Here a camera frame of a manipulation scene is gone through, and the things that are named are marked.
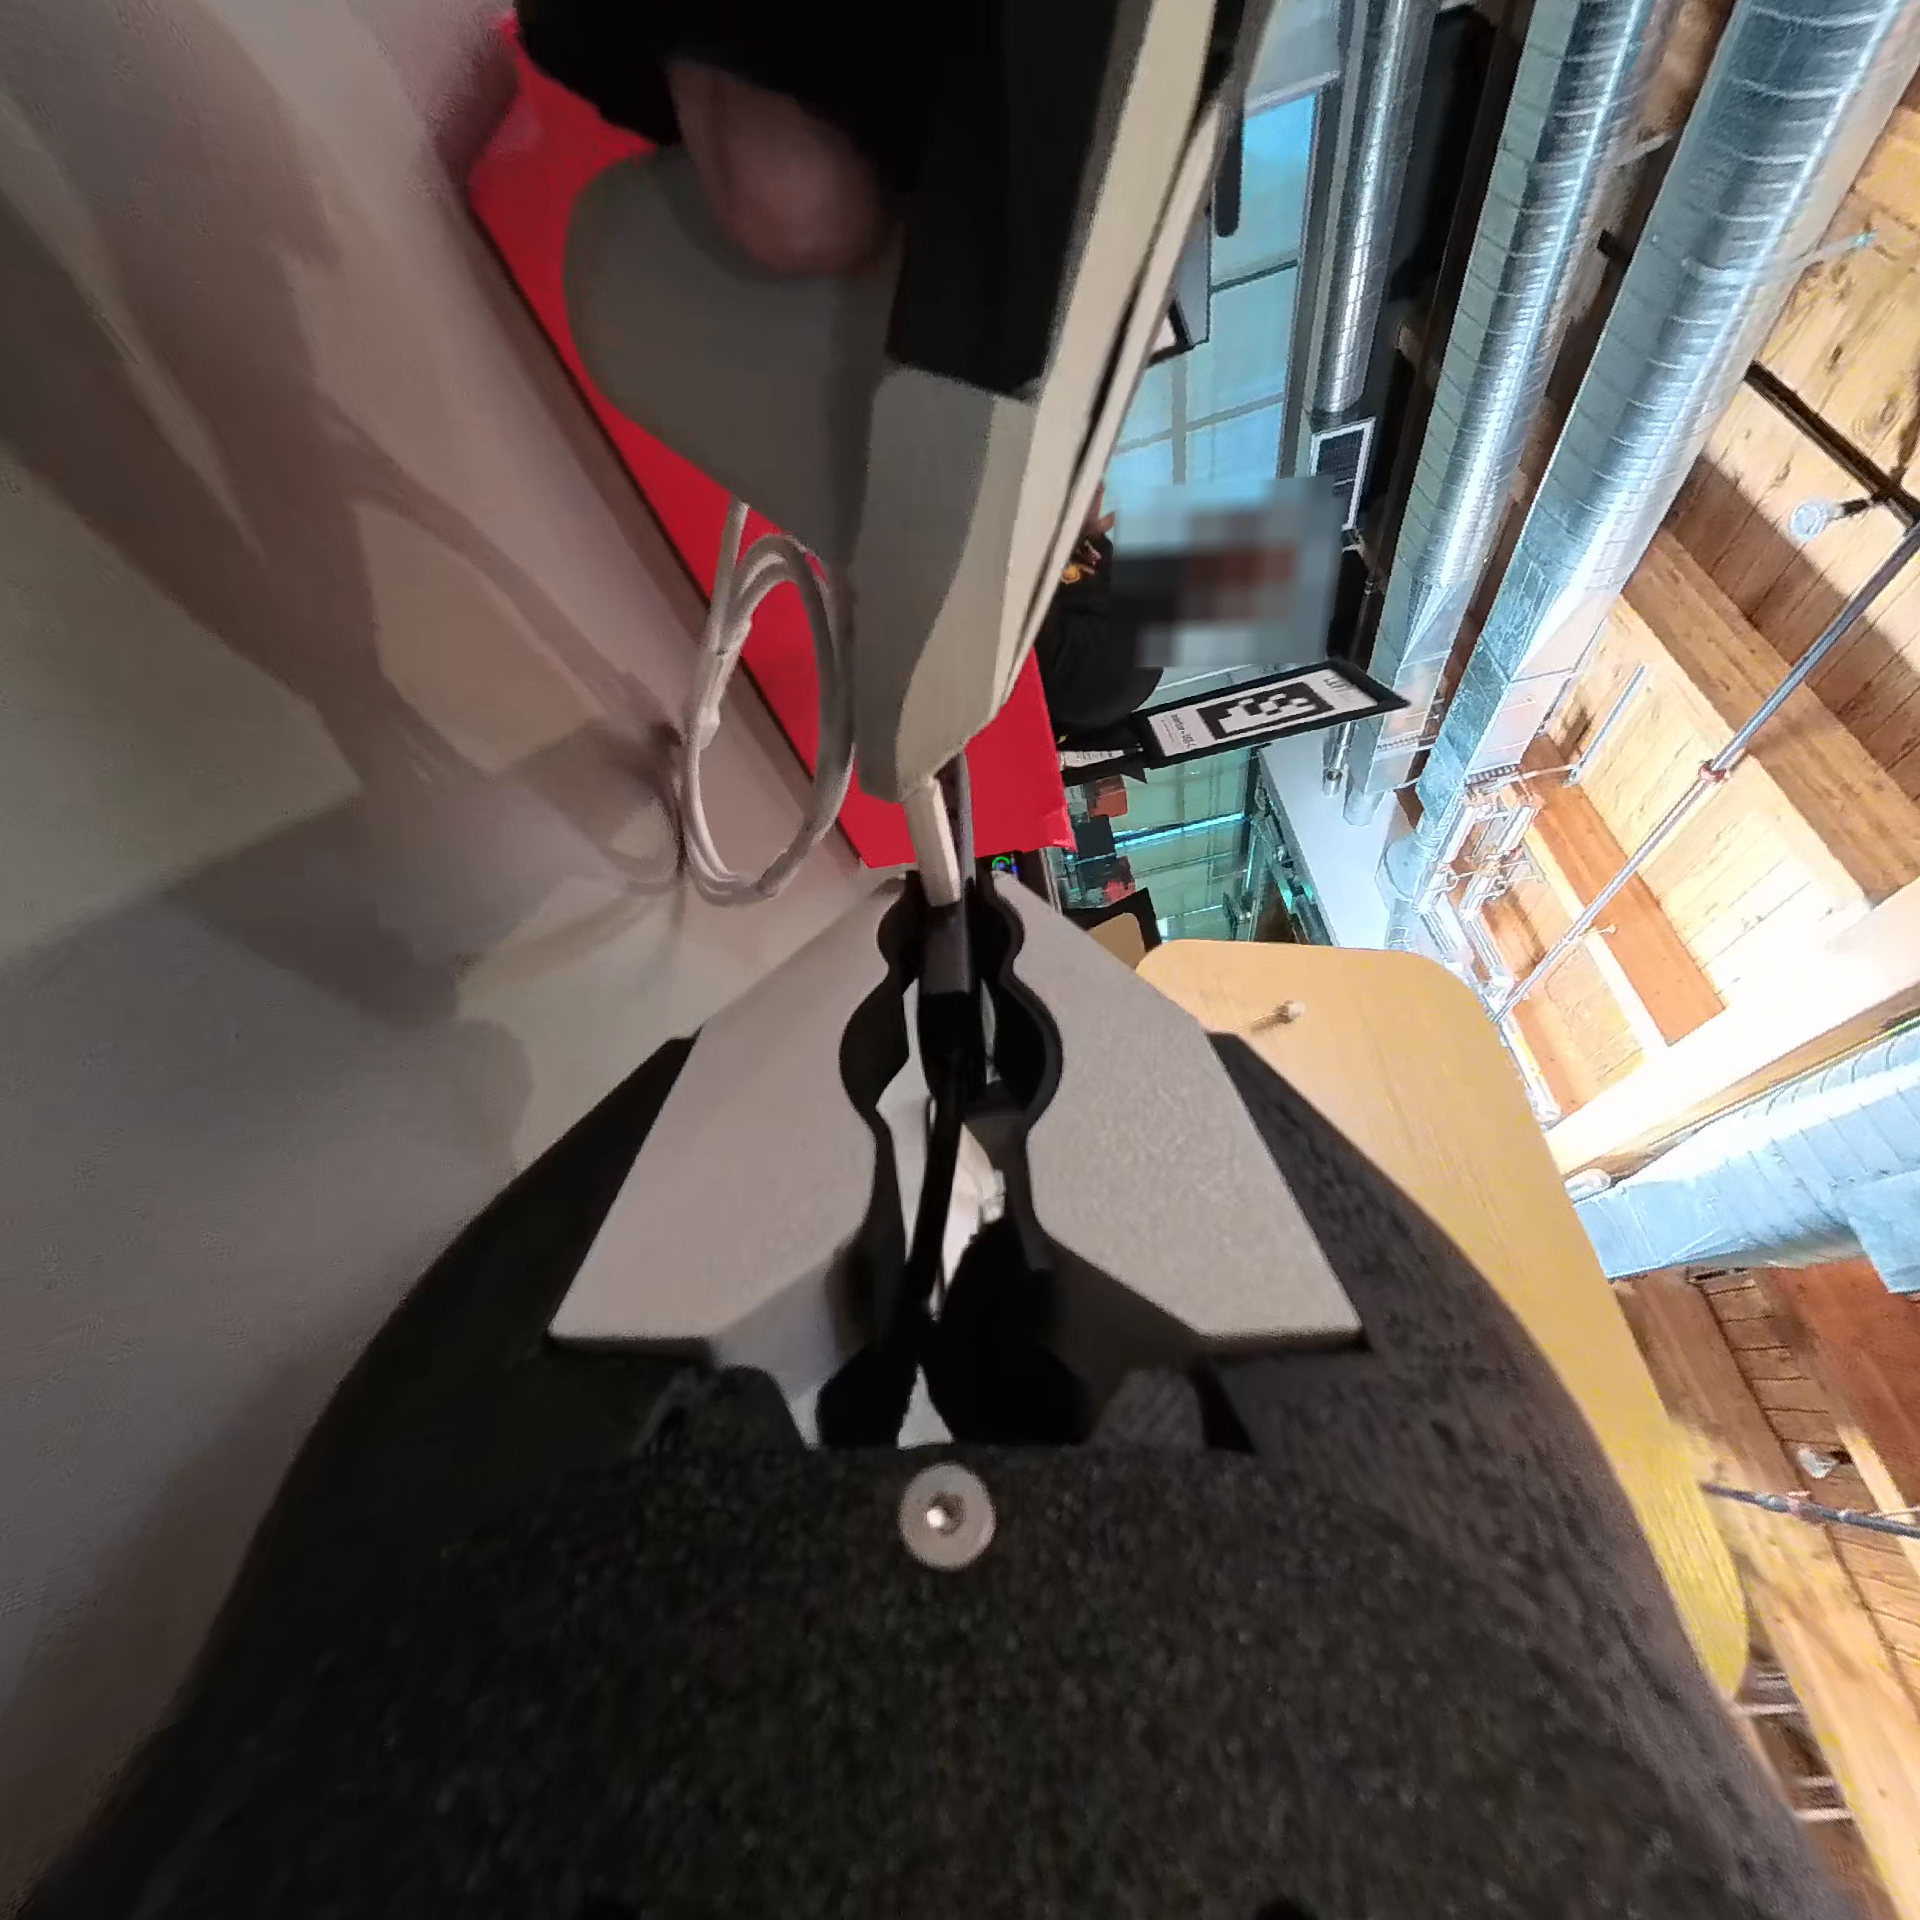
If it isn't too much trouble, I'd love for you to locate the pale wooden board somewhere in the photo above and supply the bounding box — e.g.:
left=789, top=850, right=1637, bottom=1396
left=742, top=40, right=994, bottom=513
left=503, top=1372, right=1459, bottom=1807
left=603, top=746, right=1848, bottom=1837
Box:
left=1133, top=939, right=1750, bottom=1700

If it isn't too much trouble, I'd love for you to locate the large silver ventilation duct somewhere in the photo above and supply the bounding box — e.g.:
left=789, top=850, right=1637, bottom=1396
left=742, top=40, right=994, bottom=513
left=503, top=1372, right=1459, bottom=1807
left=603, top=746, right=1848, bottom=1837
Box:
left=1341, top=0, right=1920, bottom=962

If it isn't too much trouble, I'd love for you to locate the white desk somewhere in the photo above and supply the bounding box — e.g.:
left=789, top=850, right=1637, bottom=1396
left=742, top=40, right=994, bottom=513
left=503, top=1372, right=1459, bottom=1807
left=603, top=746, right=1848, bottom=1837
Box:
left=0, top=0, right=932, bottom=1864

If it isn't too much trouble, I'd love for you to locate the narrow silver ventilation duct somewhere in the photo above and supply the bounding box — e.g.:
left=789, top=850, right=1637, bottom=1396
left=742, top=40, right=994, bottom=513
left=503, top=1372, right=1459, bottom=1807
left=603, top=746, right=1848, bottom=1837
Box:
left=1302, top=0, right=1450, bottom=431

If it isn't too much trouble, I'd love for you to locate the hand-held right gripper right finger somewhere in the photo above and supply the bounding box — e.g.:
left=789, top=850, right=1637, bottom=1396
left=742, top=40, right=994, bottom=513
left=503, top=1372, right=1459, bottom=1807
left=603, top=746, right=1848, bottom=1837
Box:
left=972, top=875, right=1367, bottom=1346

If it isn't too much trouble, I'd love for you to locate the pale blue painted duct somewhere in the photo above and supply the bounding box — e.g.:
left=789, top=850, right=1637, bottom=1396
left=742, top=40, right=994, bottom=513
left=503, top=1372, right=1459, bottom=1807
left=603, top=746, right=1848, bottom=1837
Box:
left=1568, top=1019, right=1920, bottom=1296

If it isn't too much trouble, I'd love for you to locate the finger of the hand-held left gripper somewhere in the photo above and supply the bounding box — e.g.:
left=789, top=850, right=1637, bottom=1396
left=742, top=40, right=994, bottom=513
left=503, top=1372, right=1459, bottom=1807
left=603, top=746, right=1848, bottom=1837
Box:
left=560, top=151, right=906, bottom=578
left=848, top=90, right=1238, bottom=803

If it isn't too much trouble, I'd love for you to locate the white cable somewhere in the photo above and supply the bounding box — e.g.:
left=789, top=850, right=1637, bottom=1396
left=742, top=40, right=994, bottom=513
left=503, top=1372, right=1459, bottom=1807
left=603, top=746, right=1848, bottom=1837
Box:
left=668, top=503, right=976, bottom=912

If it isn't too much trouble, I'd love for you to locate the thin metal pipe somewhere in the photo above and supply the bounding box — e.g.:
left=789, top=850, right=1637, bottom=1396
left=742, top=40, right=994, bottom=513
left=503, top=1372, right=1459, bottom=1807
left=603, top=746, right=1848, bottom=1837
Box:
left=1498, top=517, right=1920, bottom=1029

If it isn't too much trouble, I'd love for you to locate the person's left hand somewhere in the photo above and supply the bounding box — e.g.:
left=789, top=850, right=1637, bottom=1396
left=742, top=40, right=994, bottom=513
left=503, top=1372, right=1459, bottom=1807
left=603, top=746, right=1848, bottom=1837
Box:
left=666, top=58, right=890, bottom=275

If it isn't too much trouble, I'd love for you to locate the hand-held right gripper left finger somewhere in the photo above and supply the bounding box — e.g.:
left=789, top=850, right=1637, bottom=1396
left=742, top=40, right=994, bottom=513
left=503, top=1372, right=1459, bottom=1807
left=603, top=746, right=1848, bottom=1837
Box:
left=547, top=884, right=920, bottom=1354

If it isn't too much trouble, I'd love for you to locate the printed tag board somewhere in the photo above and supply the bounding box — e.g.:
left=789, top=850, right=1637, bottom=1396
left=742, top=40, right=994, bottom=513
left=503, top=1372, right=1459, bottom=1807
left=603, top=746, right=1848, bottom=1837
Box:
left=1125, top=660, right=1412, bottom=772

